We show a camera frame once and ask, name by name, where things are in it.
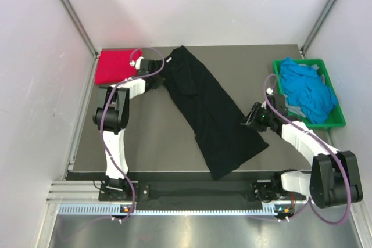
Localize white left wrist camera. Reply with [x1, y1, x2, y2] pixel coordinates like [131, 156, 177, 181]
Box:
[129, 56, 143, 70]

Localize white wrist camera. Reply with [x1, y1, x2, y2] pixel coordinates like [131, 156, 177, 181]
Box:
[266, 88, 276, 107]
[129, 56, 143, 70]

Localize folded pink t-shirt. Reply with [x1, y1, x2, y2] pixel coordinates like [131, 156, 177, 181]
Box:
[95, 49, 142, 85]

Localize black t-shirt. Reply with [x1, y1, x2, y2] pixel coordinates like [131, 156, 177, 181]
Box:
[155, 46, 269, 180]

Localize green plastic bin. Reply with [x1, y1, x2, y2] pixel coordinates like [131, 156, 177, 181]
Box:
[273, 57, 346, 130]

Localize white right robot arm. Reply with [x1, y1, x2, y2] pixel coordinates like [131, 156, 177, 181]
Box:
[241, 94, 363, 209]

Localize blue t-shirt in bin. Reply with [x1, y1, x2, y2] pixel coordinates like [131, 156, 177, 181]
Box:
[279, 57, 340, 124]

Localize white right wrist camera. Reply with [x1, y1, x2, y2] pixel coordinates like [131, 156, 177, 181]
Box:
[266, 88, 276, 107]

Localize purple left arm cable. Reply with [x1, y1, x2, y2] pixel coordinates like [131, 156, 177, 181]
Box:
[98, 46, 167, 222]

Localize aluminium frame rail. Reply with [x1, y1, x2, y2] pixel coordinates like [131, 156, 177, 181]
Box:
[48, 180, 364, 202]

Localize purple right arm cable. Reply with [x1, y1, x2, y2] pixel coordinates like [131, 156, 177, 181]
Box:
[263, 73, 354, 227]

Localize grey slotted cable duct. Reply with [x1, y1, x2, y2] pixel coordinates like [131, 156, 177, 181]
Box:
[58, 203, 294, 216]

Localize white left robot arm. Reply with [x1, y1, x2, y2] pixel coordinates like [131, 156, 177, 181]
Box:
[93, 56, 166, 201]

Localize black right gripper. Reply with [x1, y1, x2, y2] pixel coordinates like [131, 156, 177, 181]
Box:
[241, 102, 273, 132]

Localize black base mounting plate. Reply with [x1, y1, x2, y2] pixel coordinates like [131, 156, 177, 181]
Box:
[99, 180, 290, 202]

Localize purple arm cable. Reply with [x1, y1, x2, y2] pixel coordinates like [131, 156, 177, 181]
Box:
[98, 46, 167, 222]
[263, 73, 354, 227]

